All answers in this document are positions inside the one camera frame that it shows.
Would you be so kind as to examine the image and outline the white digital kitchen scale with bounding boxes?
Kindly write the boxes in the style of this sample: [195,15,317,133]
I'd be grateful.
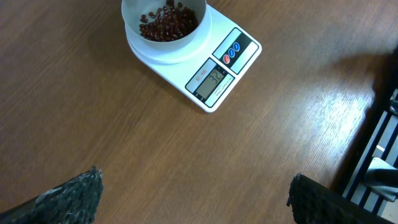
[121,1,262,113]

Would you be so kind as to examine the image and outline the white round bowl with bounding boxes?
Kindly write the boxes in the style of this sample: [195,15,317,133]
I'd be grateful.
[121,0,207,50]

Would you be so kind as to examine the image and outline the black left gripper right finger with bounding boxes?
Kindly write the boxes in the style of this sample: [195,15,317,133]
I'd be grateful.
[287,174,392,224]

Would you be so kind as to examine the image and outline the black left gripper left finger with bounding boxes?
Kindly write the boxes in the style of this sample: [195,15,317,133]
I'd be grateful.
[1,166,104,224]

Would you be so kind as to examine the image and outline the red beans in bowl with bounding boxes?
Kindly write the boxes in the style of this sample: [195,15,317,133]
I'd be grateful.
[139,0,199,42]

